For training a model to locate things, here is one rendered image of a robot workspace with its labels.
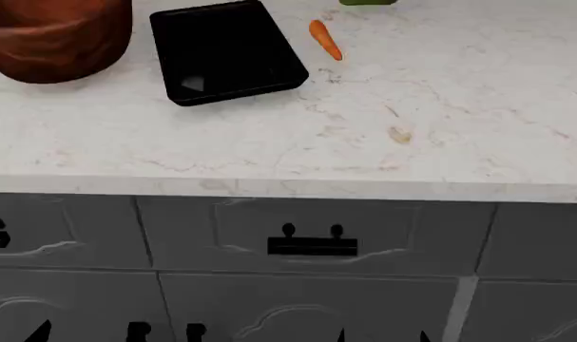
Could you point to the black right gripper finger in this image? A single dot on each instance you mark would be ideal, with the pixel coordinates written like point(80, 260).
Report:
point(426, 338)
point(341, 336)

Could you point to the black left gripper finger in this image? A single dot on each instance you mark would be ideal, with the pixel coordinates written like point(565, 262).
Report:
point(43, 334)

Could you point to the brown wooden bowl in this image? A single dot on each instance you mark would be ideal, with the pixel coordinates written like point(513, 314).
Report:
point(55, 39)

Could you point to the black rectangular tray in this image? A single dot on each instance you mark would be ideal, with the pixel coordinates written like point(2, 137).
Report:
point(226, 50)

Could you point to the green vegetable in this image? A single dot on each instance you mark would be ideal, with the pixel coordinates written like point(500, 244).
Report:
point(366, 1)

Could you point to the grey cabinet door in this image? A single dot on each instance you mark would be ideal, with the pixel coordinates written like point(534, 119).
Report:
point(525, 310)
point(307, 306)
point(79, 303)

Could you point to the grey drawer front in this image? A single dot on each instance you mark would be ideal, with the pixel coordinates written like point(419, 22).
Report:
point(388, 231)
point(540, 242)
point(79, 228)

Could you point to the orange carrot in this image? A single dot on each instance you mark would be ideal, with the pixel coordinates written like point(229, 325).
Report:
point(325, 38)

